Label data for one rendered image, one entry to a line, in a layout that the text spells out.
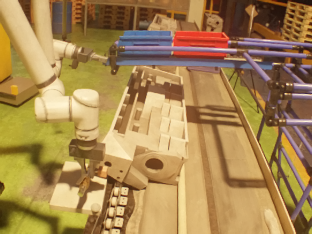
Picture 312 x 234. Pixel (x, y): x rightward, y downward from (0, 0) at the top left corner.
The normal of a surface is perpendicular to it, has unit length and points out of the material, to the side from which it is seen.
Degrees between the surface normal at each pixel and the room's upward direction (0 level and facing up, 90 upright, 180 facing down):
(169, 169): 90
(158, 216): 0
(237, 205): 0
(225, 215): 0
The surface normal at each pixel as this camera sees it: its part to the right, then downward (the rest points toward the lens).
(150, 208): 0.09, -0.89
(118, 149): 0.15, -0.41
